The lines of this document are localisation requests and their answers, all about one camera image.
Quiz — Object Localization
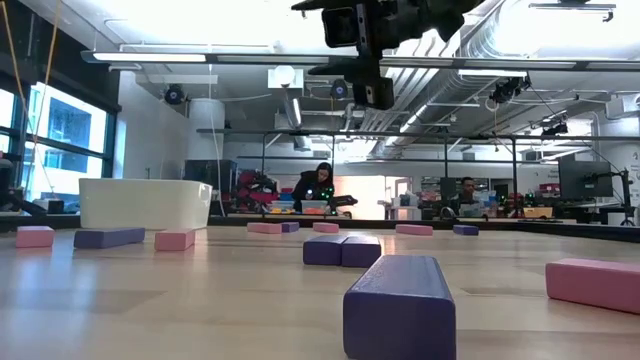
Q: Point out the black aluminium table frame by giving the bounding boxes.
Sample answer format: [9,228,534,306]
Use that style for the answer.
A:
[0,213,640,245]

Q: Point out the black hanging camera cluster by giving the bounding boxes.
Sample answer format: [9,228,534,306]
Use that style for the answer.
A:
[488,74,533,105]

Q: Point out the black distant frame rail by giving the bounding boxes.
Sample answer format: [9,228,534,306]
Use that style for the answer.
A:
[195,127,640,142]

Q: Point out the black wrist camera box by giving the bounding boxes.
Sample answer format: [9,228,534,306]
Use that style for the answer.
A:
[321,5,362,49]

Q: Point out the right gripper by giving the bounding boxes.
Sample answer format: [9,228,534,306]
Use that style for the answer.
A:
[292,0,484,111]

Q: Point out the black round ceiling device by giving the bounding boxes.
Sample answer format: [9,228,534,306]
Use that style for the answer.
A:
[329,77,350,100]
[163,83,187,106]

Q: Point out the red equipment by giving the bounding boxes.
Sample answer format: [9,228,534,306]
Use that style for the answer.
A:
[235,169,277,214]

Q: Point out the long linear light fixture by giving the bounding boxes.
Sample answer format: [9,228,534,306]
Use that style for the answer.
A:
[79,49,640,71]

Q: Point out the white plastic bin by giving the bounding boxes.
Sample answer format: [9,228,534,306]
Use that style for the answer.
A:
[78,178,214,231]

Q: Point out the white square ceiling fixture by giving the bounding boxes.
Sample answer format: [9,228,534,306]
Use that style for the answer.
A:
[267,65,305,90]

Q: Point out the black computer monitor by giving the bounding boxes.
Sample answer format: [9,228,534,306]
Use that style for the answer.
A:
[558,158,615,200]

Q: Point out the yellow box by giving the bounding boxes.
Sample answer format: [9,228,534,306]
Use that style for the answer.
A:
[522,205,554,220]

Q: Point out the silver ceiling ducts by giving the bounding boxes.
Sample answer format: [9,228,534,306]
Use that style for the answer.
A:
[359,29,506,147]

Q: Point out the person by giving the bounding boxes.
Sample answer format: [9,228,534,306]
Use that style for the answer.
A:
[448,176,485,219]
[291,161,335,214]

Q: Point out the black cabinet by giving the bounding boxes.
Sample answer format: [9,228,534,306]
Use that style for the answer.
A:
[183,158,239,216]

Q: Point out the yellow hanging cable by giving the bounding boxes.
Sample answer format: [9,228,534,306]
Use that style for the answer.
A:
[24,0,63,196]

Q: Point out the distant robot with green lights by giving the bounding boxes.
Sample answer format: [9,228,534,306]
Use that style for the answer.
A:
[324,185,359,219]

